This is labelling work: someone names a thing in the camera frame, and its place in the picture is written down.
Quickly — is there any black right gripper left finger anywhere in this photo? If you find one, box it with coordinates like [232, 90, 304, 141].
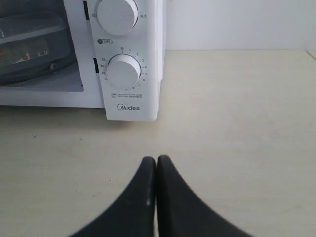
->
[72, 156, 156, 237]

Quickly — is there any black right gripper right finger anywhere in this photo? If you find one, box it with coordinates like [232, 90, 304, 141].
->
[156, 155, 249, 237]

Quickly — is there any white plastic lidded container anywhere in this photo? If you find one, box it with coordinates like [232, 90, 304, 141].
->
[0, 11, 72, 85]

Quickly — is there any white microwave oven body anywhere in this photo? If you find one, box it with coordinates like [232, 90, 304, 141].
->
[0, 0, 167, 121]

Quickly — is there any lower white timer knob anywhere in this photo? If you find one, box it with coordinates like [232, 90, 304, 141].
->
[106, 54, 141, 89]

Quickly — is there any glass turntable plate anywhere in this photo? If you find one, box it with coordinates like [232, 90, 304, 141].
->
[0, 59, 78, 86]

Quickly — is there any upper white power knob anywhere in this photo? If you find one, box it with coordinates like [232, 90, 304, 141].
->
[97, 0, 138, 36]

